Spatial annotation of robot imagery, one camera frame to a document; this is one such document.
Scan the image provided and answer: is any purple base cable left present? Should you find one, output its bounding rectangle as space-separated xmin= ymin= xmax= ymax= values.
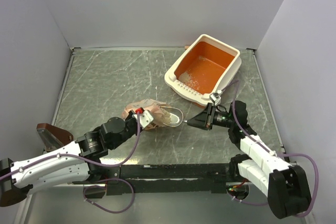
xmin=82 ymin=178 xmax=134 ymax=212

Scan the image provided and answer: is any black mounting base rail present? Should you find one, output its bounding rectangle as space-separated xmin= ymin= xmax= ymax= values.
xmin=86 ymin=163 xmax=259 ymax=196

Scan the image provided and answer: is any orange and white litter box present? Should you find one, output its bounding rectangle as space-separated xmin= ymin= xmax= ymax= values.
xmin=164 ymin=34 xmax=242 ymax=107

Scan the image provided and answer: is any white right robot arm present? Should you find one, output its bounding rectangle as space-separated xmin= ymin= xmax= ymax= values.
xmin=186 ymin=101 xmax=312 ymax=219

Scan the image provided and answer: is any pink cat litter bag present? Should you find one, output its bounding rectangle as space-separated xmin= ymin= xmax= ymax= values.
xmin=122 ymin=99 xmax=171 ymax=132

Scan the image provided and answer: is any brown dustpan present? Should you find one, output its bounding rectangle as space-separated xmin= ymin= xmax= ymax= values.
xmin=36 ymin=123 xmax=74 ymax=152

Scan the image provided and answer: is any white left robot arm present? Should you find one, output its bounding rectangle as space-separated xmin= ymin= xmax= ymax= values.
xmin=1 ymin=110 xmax=153 ymax=207

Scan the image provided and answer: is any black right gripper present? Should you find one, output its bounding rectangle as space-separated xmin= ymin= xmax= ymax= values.
xmin=187 ymin=102 xmax=235 ymax=131

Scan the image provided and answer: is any grey metal litter scoop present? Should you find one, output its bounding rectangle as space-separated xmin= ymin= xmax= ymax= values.
xmin=160 ymin=106 xmax=187 ymax=127

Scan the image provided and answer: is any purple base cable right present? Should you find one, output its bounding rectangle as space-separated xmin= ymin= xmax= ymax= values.
xmin=227 ymin=179 xmax=270 ymax=206

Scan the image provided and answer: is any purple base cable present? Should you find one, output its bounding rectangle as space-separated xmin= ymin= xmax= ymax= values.
xmin=227 ymin=179 xmax=270 ymax=206
xmin=82 ymin=178 xmax=134 ymax=212

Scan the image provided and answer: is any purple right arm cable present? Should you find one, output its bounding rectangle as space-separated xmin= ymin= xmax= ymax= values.
xmin=219 ymin=79 xmax=320 ymax=218

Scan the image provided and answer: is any clean litter pile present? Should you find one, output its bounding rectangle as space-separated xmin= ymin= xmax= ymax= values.
xmin=179 ymin=56 xmax=209 ymax=94

